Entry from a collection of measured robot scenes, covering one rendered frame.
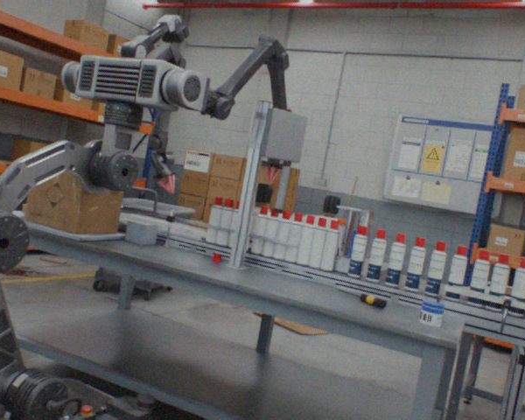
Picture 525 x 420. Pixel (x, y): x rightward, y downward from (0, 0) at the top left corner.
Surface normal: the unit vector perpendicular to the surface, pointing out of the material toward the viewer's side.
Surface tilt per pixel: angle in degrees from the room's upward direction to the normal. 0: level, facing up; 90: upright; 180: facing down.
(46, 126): 90
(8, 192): 90
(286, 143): 90
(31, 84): 90
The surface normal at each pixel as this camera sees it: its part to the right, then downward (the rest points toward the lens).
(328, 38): -0.49, -0.04
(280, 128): 0.52, 0.14
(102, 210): 0.87, 0.18
